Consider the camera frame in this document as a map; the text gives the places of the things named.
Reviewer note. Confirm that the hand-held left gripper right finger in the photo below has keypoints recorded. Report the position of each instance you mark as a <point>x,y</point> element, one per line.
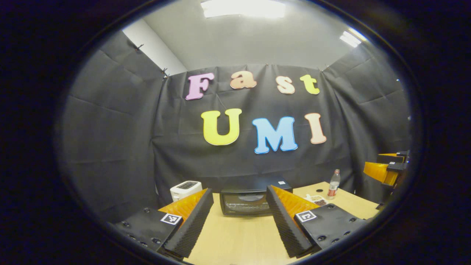
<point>287,228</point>

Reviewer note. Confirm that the black backdrop cloth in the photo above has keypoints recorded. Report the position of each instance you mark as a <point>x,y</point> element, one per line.
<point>128,147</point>

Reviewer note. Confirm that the small ceiling light panel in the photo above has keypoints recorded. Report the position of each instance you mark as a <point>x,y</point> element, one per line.
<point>351,38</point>

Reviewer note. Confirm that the large ceiling light panel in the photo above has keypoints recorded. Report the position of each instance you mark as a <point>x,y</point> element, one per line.
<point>243,8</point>

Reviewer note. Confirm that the clear red label bottle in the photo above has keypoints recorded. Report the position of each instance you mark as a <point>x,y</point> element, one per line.
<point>333,189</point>

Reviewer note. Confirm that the black electric oven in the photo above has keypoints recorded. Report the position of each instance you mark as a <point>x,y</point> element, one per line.
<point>243,206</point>

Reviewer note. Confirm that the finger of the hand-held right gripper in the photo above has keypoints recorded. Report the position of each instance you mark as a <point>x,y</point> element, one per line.
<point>392,157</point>
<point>379,172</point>

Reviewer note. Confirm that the white divided plate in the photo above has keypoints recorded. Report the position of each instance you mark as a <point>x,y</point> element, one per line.
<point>312,198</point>

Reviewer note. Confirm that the white toaster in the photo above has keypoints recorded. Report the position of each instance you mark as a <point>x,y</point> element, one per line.
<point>184,187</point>

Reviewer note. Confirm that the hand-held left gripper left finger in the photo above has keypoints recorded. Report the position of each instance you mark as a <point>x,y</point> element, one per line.
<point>191,228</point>

